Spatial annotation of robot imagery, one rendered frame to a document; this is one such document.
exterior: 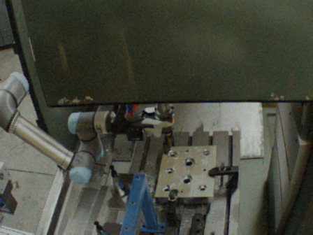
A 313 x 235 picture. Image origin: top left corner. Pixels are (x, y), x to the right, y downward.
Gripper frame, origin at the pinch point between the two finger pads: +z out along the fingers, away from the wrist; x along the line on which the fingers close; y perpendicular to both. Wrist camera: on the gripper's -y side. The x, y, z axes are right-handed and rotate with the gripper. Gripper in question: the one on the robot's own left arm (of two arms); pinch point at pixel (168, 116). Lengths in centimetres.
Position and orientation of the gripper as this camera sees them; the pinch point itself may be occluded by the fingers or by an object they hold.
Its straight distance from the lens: 115.9
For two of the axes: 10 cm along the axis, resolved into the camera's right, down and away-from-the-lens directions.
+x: -1.4, 6.2, -7.7
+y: 1.4, 7.8, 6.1
